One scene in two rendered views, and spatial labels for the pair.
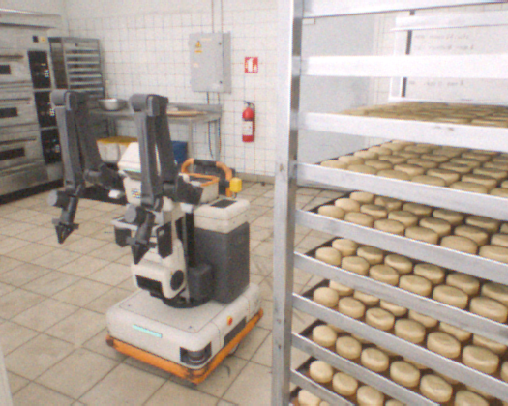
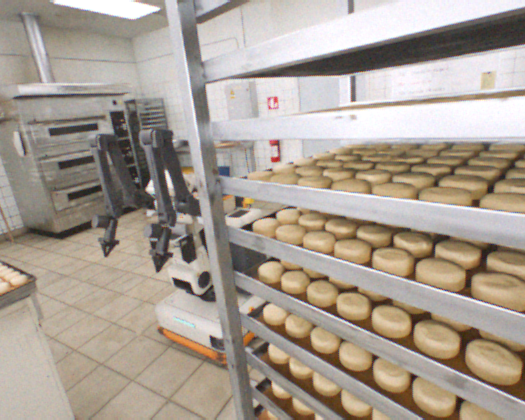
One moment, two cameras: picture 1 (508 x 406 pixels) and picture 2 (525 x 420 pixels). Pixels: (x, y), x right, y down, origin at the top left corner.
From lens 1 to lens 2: 33 cm
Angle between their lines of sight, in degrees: 6
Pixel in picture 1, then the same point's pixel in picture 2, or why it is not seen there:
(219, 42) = (246, 88)
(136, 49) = not seen: hidden behind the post
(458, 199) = (374, 207)
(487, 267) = (420, 293)
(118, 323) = (163, 316)
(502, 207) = (428, 214)
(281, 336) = (232, 356)
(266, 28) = not seen: hidden behind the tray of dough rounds
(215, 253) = (235, 255)
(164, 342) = (197, 331)
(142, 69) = not seen: hidden behind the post
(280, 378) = (238, 396)
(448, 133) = (351, 123)
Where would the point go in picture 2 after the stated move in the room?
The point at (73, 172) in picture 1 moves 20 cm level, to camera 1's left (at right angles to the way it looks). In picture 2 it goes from (110, 199) to (75, 202)
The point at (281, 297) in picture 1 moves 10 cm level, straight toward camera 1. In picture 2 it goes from (224, 317) to (208, 358)
